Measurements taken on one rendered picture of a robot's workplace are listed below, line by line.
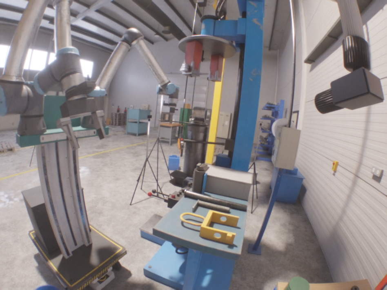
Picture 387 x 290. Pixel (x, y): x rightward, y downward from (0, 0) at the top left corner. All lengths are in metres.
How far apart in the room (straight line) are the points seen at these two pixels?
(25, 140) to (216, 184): 1.19
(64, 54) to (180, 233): 0.85
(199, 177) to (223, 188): 0.19
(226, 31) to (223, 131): 10.37
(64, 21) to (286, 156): 1.93
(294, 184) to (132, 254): 3.14
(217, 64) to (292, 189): 2.88
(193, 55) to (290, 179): 2.99
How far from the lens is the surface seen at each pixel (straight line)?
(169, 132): 7.65
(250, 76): 1.54
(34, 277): 2.18
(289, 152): 1.74
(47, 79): 0.70
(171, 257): 1.95
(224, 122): 11.78
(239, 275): 2.08
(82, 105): 0.61
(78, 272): 1.64
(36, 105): 1.03
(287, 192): 3.80
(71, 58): 0.65
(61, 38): 0.92
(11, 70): 0.94
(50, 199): 1.41
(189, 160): 1.65
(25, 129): 1.04
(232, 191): 1.18
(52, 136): 1.07
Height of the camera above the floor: 1.59
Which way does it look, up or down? 11 degrees down
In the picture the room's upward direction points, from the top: 6 degrees clockwise
